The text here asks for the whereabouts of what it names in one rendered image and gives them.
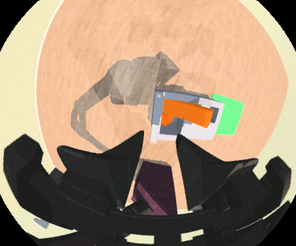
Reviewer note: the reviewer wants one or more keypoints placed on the orange l-shaped part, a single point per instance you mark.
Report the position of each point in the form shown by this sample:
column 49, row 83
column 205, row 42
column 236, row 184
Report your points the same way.
column 194, row 113

